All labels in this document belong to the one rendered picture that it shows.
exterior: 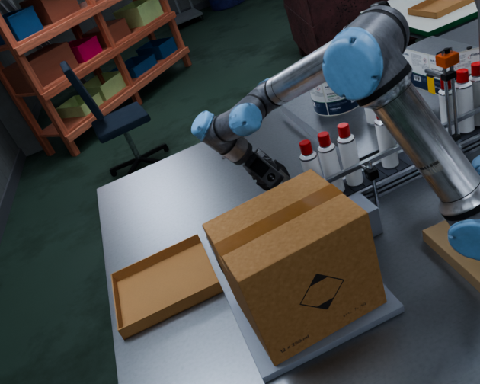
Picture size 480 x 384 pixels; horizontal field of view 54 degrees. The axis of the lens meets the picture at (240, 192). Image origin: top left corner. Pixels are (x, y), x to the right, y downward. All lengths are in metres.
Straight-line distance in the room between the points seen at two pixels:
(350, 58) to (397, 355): 0.62
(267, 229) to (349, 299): 0.24
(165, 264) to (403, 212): 0.74
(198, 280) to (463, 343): 0.72
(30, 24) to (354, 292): 4.39
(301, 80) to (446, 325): 0.64
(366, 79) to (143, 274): 0.96
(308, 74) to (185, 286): 0.70
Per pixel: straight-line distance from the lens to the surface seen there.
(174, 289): 1.43
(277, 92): 1.21
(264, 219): 1.05
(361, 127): 1.80
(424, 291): 1.22
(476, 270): 1.21
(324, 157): 1.39
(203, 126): 1.23
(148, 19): 6.02
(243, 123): 1.15
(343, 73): 0.90
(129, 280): 1.56
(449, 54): 1.42
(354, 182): 1.48
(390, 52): 0.92
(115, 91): 5.56
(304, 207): 1.05
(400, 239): 1.36
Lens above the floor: 1.73
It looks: 32 degrees down
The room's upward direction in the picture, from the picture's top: 21 degrees counter-clockwise
